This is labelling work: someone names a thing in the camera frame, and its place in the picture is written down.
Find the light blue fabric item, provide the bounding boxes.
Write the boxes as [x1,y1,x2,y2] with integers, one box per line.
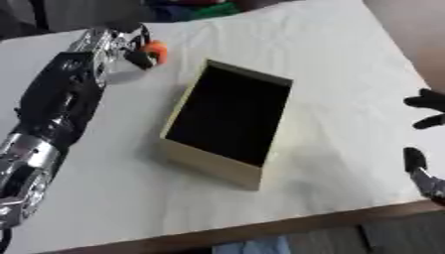
[210,234,294,254]

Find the green and blue bag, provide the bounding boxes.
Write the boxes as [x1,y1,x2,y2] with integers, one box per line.
[142,0,245,22]

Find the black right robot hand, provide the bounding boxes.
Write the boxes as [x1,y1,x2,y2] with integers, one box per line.
[401,87,445,207]

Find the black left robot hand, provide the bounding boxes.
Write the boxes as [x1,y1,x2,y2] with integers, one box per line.
[111,23,160,70]

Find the small orange toy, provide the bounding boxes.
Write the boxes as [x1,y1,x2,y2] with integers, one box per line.
[140,39,171,65]

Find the tan cardboard box, black inside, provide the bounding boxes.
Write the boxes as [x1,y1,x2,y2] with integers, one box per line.
[158,59,296,191]

